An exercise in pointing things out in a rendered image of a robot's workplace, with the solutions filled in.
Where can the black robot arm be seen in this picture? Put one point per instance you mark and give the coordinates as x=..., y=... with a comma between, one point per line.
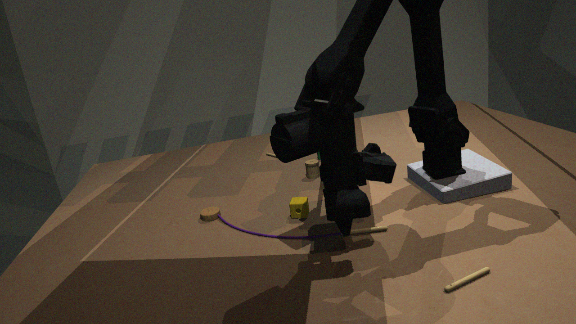
x=336, y=75

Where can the olive-yellow wooden block with round hole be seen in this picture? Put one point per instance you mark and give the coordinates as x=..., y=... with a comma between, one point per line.
x=299, y=207

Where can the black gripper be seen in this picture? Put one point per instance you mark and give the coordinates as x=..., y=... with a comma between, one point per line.
x=344, y=200

